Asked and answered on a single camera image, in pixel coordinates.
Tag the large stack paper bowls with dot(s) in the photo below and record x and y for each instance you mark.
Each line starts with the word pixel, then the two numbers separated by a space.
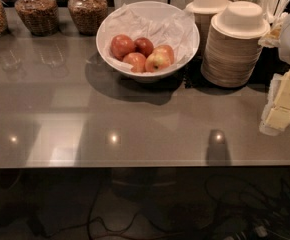
pixel 232 48

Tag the glass jar right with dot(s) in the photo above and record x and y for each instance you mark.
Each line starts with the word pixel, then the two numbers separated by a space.
pixel 88 15

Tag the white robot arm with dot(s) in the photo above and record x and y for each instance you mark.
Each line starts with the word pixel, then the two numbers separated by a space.
pixel 284 43

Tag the red apple far left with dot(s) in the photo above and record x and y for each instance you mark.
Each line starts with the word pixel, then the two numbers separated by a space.
pixel 122 45

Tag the white ceramic bowl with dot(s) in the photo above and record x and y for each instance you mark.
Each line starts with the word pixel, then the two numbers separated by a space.
pixel 145 78

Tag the white paper bowl liner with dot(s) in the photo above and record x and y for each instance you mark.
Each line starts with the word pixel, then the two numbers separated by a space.
pixel 158 27

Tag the red apple front middle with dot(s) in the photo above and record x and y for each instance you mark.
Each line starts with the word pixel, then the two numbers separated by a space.
pixel 136 60

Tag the black lace table mat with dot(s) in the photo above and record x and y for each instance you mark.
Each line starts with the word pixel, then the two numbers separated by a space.
pixel 266 67

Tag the rear stack paper bowls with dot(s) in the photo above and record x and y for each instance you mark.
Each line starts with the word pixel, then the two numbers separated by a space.
pixel 203 11

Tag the glass jar middle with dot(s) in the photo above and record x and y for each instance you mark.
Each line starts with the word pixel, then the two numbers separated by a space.
pixel 40 17

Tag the dark red apple back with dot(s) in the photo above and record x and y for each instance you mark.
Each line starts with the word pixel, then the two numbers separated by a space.
pixel 144 46

